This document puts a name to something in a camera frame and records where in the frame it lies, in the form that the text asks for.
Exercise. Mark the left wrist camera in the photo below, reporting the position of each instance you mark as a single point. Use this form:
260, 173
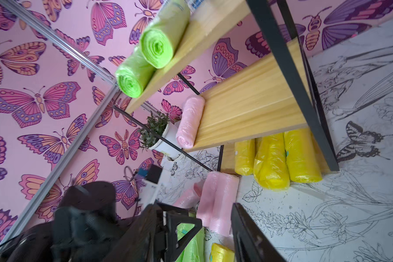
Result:
149, 182

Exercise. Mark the pink roll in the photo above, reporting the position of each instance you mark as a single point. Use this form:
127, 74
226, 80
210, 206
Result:
190, 197
226, 191
206, 204
191, 116

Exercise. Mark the green roll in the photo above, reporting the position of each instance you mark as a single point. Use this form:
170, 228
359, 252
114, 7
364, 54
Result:
162, 36
134, 73
194, 251

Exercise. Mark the wooden three-tier shelf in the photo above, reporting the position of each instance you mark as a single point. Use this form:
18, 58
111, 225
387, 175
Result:
273, 95

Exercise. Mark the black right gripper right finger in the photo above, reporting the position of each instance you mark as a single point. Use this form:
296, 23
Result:
250, 243

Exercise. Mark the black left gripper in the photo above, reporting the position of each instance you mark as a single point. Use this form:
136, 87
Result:
175, 228

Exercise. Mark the yellow roll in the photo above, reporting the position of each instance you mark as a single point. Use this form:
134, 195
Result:
244, 157
220, 253
270, 169
301, 160

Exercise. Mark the potted green plant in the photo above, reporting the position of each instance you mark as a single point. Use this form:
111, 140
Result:
158, 133

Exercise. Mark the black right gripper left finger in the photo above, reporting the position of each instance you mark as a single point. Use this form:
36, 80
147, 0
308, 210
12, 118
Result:
136, 245

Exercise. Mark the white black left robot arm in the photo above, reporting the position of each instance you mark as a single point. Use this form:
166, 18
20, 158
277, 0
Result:
85, 228

